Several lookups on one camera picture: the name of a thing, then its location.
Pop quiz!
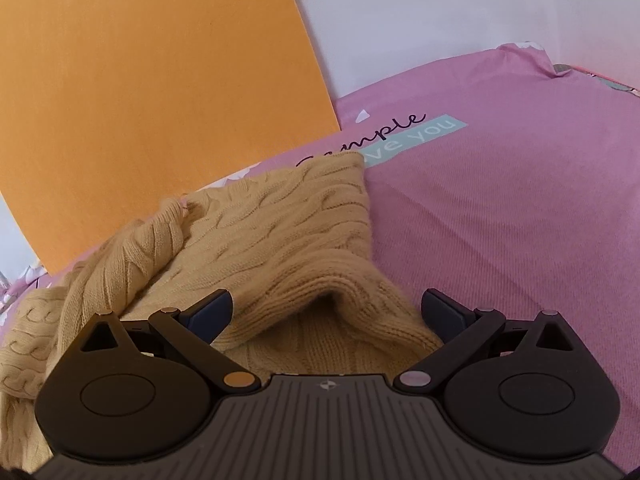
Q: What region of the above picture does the mustard cable-knit cardigan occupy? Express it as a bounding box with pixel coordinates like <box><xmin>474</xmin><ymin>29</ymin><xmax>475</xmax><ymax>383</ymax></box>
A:
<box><xmin>1</xmin><ymin>152</ymin><xmax>440</xmax><ymax>471</ymax></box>

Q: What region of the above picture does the pink printed bed sheet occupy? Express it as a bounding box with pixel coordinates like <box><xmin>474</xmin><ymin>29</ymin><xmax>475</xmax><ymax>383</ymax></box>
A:
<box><xmin>0</xmin><ymin>41</ymin><xmax>640</xmax><ymax>430</ymax></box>

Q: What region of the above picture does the orange headboard panel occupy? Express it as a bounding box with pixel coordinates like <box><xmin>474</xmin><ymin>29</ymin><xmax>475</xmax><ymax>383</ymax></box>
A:
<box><xmin>1</xmin><ymin>0</ymin><xmax>338</xmax><ymax>273</ymax></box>

